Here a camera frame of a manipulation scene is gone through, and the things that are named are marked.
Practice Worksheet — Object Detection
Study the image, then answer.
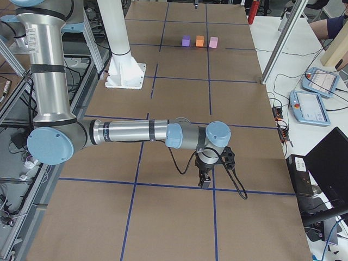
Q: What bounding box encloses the pink foam cube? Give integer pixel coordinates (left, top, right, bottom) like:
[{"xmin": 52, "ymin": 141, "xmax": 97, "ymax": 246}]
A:
[{"xmin": 209, "ymin": 36, "xmax": 219, "ymax": 48}]

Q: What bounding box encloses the near blue teach pendant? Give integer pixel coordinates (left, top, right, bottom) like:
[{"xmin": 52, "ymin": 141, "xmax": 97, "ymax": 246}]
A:
[{"xmin": 289, "ymin": 90, "xmax": 331, "ymax": 126}]

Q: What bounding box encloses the seated person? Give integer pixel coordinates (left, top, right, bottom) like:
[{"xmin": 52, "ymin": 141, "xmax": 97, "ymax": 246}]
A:
[{"xmin": 309, "ymin": 15, "xmax": 347, "ymax": 40}]

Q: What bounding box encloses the black laptop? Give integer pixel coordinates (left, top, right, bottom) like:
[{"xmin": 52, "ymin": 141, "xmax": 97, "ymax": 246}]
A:
[{"xmin": 302, "ymin": 127, "xmax": 347, "ymax": 226}]

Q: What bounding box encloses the black power strip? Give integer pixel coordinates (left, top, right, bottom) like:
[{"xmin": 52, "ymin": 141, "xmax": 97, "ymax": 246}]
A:
[{"xmin": 272, "ymin": 106, "xmax": 290, "ymax": 144}]

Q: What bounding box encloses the purple foam cube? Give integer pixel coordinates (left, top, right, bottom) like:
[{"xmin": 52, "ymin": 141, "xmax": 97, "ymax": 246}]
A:
[{"xmin": 182, "ymin": 35, "xmax": 191, "ymax": 47}]

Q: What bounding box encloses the wooden board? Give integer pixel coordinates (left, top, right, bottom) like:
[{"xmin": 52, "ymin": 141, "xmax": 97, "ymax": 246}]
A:
[{"xmin": 320, "ymin": 23, "xmax": 347, "ymax": 71}]

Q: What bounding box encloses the black box device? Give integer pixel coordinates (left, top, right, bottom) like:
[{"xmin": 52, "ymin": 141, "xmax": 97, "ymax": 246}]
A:
[{"xmin": 286, "ymin": 154, "xmax": 314, "ymax": 197}]

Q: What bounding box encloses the orange foam cube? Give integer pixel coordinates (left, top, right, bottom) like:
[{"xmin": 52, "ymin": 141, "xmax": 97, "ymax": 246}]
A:
[{"xmin": 195, "ymin": 35, "xmax": 204, "ymax": 48}]

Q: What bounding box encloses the blue teach pendant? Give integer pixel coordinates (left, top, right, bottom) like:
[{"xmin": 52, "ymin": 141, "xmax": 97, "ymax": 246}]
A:
[
  {"xmin": 289, "ymin": 90, "xmax": 331, "ymax": 126},
  {"xmin": 302, "ymin": 67, "xmax": 340, "ymax": 98}
]

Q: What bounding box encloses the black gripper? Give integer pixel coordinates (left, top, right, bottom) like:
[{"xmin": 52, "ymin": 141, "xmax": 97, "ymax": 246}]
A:
[{"xmin": 195, "ymin": 156, "xmax": 220, "ymax": 189}]

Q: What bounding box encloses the aluminium frame post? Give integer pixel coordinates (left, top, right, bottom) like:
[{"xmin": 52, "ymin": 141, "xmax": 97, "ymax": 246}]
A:
[{"xmin": 260, "ymin": 0, "xmax": 308, "ymax": 84}]

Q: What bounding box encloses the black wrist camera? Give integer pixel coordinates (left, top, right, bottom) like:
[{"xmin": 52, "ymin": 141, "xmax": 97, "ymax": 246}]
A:
[{"xmin": 221, "ymin": 146, "xmax": 235, "ymax": 169}]

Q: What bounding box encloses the far blue teach pendant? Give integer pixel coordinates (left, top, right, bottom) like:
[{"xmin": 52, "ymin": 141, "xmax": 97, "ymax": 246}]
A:
[{"xmin": 302, "ymin": 67, "xmax": 340, "ymax": 98}]

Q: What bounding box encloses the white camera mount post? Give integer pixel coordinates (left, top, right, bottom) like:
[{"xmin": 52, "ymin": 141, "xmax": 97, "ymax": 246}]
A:
[{"xmin": 97, "ymin": 0, "xmax": 146, "ymax": 90}]

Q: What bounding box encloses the red cylinder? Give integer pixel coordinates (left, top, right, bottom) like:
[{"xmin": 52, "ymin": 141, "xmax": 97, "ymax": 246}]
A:
[{"xmin": 248, "ymin": 0, "xmax": 260, "ymax": 24}]

